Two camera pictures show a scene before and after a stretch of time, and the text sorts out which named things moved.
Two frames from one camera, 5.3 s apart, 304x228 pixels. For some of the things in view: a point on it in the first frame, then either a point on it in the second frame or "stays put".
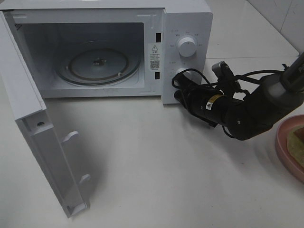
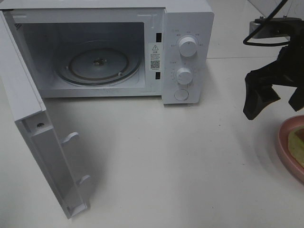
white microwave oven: (112, 48) stays put
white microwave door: (28, 109) stays put
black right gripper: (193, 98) to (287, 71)
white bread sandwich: (295, 144) stays put
